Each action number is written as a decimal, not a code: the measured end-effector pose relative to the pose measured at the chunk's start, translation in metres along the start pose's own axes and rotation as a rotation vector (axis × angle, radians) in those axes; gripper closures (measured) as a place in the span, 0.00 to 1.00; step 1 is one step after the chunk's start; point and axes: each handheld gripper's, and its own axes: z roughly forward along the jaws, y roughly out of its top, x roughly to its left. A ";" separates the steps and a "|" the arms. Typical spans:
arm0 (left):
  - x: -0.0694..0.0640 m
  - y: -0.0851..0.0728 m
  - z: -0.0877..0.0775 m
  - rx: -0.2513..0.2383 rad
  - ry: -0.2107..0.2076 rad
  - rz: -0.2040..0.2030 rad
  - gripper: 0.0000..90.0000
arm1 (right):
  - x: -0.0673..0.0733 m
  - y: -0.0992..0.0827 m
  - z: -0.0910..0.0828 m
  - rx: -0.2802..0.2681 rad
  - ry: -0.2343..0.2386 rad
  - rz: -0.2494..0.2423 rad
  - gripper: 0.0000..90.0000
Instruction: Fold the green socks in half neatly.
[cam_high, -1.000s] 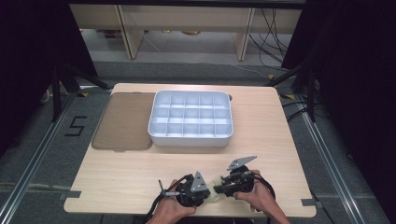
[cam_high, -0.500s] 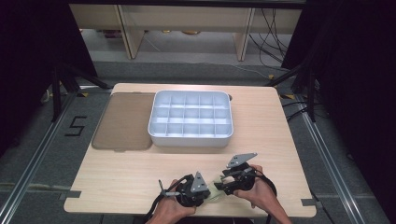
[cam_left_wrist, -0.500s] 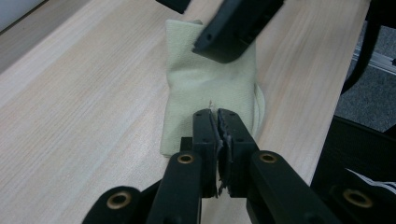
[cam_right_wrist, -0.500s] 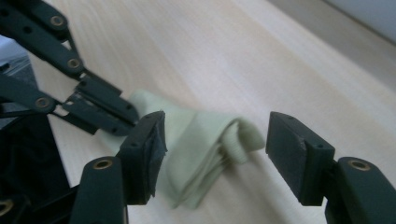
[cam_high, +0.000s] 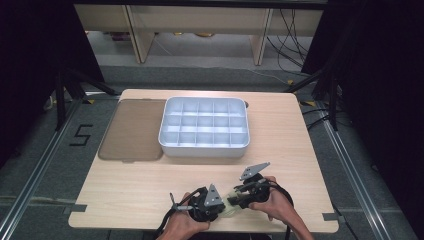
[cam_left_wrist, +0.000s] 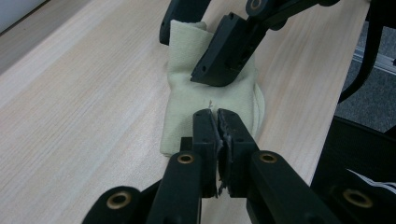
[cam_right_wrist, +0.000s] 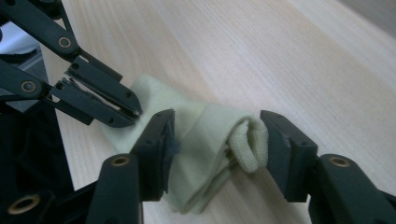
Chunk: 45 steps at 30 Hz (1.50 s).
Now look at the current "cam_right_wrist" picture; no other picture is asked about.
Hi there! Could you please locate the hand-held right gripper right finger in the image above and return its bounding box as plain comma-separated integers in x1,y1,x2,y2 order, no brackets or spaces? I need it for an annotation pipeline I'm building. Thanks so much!
260,109,319,203

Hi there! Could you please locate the pale green sock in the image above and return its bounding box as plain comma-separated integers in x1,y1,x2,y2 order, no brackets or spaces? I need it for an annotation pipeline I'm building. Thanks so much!
104,74,270,216

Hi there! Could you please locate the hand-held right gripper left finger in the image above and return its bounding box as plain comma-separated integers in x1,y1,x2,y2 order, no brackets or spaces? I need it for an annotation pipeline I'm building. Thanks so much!
130,108,181,202

